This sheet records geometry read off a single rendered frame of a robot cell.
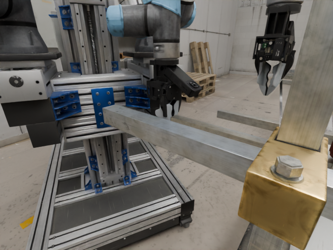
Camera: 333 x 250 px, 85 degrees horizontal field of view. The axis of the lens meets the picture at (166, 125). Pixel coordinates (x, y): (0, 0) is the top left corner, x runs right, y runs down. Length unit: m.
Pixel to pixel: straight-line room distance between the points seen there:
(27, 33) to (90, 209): 0.89
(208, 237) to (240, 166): 1.13
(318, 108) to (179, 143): 0.14
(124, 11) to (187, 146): 0.41
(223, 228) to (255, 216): 1.20
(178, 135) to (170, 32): 0.35
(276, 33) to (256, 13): 7.93
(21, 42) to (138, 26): 0.44
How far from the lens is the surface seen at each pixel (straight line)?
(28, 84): 0.71
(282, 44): 0.52
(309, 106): 0.21
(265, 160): 0.18
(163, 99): 0.53
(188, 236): 1.31
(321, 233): 0.67
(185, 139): 0.22
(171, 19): 0.53
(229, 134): 0.48
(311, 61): 0.20
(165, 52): 0.52
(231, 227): 1.40
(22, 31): 0.84
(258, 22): 8.39
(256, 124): 0.73
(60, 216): 1.26
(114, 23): 0.55
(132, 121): 0.28
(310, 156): 0.21
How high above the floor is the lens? 1.06
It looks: 23 degrees down
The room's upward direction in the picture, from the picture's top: straight up
